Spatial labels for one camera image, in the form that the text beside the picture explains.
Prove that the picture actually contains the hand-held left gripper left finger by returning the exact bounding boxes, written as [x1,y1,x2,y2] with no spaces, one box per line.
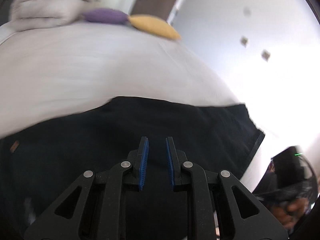
[24,136,150,240]

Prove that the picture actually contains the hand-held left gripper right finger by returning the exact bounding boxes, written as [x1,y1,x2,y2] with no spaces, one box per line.
[166,137,289,240]

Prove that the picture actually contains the black pants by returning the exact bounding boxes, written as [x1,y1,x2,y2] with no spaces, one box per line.
[0,96,265,240]

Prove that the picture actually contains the bed with white sheet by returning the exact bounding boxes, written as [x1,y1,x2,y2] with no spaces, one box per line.
[0,20,269,198]

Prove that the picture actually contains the yellow cushion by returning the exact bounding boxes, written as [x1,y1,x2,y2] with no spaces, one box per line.
[128,14,182,41]

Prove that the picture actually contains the purple cushion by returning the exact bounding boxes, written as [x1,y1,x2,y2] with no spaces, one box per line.
[82,8,129,26]

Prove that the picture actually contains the folded beige duvet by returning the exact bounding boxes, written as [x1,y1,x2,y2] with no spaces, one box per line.
[10,0,93,28]

